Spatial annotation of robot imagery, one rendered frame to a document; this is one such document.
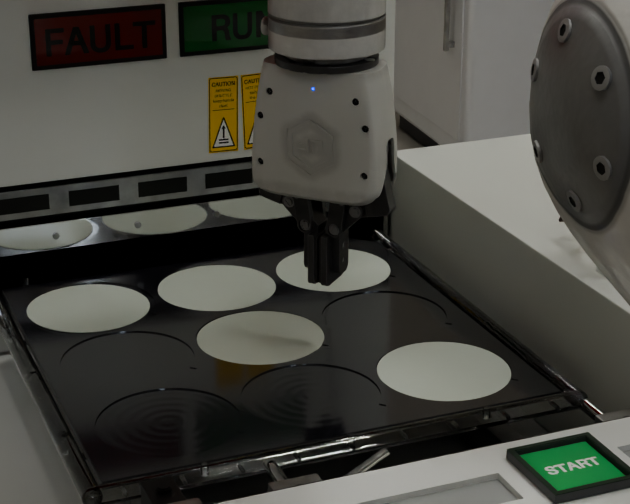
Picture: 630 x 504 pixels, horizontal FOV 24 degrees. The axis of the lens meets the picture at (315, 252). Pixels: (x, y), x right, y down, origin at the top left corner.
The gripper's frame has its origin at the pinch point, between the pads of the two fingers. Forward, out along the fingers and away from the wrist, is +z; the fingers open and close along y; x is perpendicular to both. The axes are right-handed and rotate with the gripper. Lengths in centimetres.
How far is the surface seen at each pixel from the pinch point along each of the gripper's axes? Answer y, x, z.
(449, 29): -94, 292, 53
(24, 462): -19.7, -13.0, 16.0
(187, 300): -14.5, 3.9, 8.0
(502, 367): 13.4, 2.8, 8.0
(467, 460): 18.9, -21.7, 2.0
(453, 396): 11.7, -3.2, 8.0
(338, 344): 0.5, 1.3, 8.0
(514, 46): -76, 296, 57
